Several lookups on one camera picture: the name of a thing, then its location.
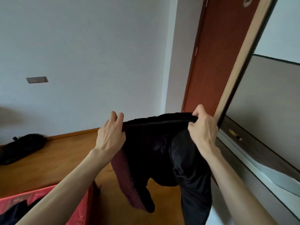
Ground person's left forearm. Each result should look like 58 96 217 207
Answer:
16 149 115 225

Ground person's right forearm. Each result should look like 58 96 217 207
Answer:
202 147 278 225

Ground black garment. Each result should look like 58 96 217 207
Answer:
111 112 212 225

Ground light wooden door frame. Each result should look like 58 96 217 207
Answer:
213 0 276 125

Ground person's left hand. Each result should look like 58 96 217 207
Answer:
94 111 126 157

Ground dark clothes in box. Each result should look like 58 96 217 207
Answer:
0 197 45 225

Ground black bag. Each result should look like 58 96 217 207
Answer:
0 133 48 166

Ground wardrobe with sliding mirror door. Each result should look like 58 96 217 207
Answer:
206 0 300 225

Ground person's right hand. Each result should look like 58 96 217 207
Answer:
187 104 219 154

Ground red storage box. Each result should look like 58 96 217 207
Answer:
0 181 100 225

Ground red-brown wooden door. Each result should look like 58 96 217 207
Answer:
182 0 261 117

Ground grey wall socket plate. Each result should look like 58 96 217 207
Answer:
26 76 49 84

